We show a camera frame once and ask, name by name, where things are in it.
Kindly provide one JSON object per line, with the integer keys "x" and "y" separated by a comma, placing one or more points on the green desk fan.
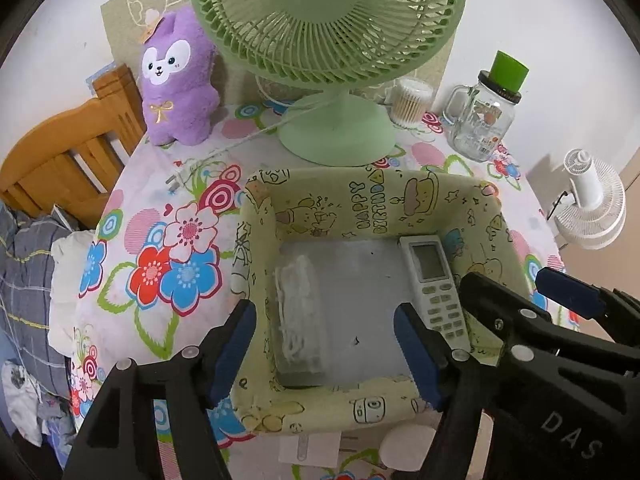
{"x": 330, "y": 35}

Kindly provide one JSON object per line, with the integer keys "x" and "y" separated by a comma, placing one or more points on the yellow cartoon fabric storage box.
{"x": 320, "y": 200}

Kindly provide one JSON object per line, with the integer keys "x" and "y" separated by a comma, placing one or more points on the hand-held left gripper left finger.
{"x": 235, "y": 350}

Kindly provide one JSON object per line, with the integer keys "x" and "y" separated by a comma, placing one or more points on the pile of clothes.
{"x": 22, "y": 392}

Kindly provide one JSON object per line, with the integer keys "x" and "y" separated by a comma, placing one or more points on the glass jar mug green lid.
{"x": 480, "y": 125}

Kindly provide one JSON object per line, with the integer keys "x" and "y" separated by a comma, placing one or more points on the floral tablecloth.
{"x": 150, "y": 240}

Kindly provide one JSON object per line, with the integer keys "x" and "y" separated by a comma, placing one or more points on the purple plush toy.
{"x": 172, "y": 95}

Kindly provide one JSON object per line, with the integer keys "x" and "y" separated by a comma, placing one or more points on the cotton swab container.
{"x": 407, "y": 102}

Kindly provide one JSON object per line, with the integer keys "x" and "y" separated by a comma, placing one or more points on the clear plastic bag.
{"x": 300, "y": 310}

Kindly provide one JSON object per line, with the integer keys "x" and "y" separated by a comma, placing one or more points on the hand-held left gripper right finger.
{"x": 417, "y": 355}

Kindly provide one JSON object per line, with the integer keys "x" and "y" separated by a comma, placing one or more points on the grey plaid blanket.
{"x": 30, "y": 270}

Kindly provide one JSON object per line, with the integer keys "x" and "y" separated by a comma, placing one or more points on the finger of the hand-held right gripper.
{"x": 570, "y": 292}
{"x": 505, "y": 305}

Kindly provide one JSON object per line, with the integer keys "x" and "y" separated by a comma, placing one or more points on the white remote control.
{"x": 430, "y": 260}

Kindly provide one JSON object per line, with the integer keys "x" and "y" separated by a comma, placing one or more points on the white fan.
{"x": 595, "y": 200}

